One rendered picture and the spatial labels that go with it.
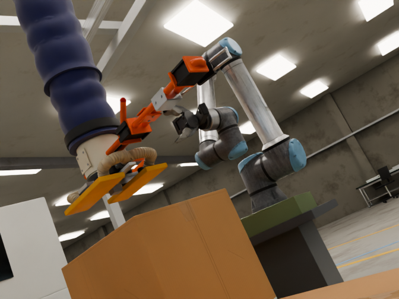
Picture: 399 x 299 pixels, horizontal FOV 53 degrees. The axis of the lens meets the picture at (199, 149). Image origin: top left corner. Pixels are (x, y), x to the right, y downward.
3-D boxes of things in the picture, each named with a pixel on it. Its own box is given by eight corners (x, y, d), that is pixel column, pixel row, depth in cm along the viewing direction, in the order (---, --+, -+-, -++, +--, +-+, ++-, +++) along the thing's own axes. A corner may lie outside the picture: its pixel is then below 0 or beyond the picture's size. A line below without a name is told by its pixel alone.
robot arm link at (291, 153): (284, 175, 208) (213, 51, 213) (313, 162, 199) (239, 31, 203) (273, 184, 195) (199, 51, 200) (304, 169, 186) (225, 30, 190)
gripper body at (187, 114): (177, 138, 156) (200, 134, 165) (190, 127, 151) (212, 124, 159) (170, 121, 158) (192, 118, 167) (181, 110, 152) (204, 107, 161)
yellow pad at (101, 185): (65, 216, 155) (60, 204, 157) (88, 210, 162) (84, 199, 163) (100, 181, 132) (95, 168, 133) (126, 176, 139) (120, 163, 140)
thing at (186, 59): (174, 88, 115) (167, 73, 116) (193, 86, 120) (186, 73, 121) (190, 70, 109) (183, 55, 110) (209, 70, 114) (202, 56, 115)
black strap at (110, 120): (59, 156, 159) (55, 148, 160) (110, 148, 175) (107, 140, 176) (79, 129, 143) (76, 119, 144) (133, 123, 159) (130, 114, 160)
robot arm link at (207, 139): (187, 59, 212) (191, 166, 172) (205, 45, 205) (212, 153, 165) (203, 71, 219) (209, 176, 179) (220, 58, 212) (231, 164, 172)
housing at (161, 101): (154, 111, 124) (149, 99, 125) (171, 110, 129) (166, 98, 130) (166, 99, 119) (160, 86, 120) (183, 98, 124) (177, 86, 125)
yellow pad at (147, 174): (108, 204, 168) (104, 193, 170) (127, 199, 175) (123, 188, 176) (146, 171, 145) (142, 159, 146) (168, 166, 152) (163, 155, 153)
